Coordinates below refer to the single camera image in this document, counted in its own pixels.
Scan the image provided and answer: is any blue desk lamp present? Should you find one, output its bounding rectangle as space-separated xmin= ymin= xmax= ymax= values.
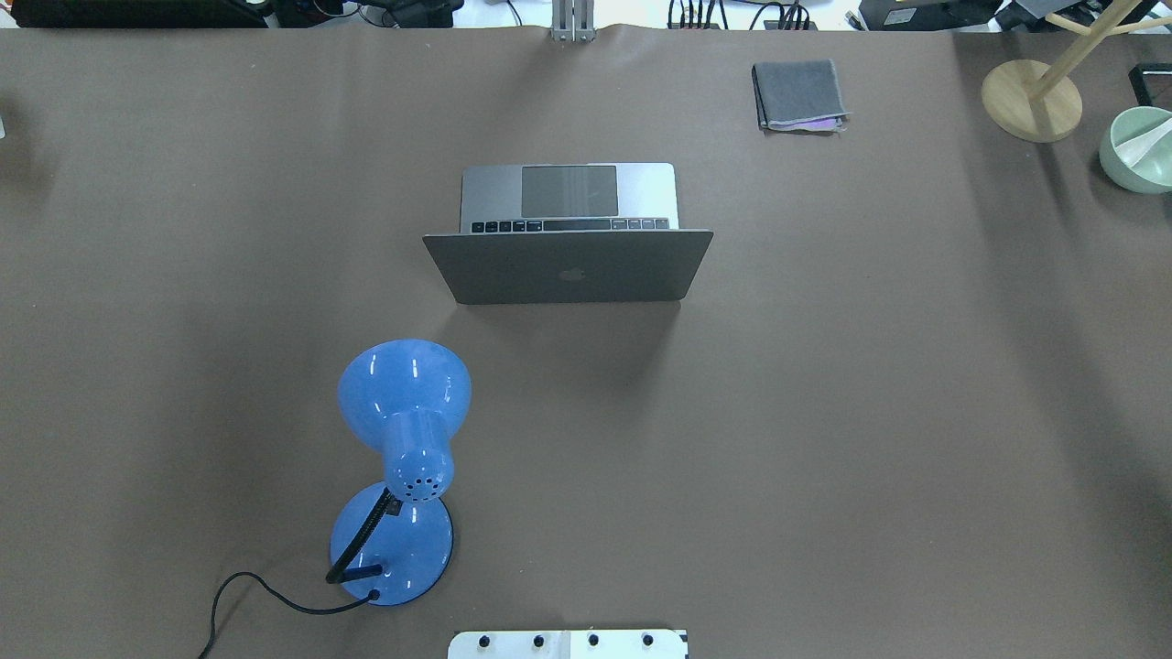
xmin=326 ymin=339 xmax=472 ymax=609

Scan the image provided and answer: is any grey folded cloth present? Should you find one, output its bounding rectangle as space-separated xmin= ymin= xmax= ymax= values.
xmin=751 ymin=59 xmax=850 ymax=134

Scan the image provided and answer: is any black lamp power cable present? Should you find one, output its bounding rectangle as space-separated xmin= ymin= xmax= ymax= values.
xmin=198 ymin=572 xmax=382 ymax=659

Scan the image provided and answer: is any wooden stand with round base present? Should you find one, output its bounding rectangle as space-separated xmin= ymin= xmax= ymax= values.
xmin=980 ymin=1 xmax=1171 ymax=143

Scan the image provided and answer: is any grey laptop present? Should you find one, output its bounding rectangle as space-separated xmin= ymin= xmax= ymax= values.
xmin=422 ymin=162 xmax=714 ymax=306

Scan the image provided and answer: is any green bowl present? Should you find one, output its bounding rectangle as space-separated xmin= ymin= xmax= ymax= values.
xmin=1098 ymin=107 xmax=1171 ymax=193

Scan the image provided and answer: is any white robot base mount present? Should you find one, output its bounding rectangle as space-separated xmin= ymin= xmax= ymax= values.
xmin=447 ymin=629 xmax=690 ymax=658

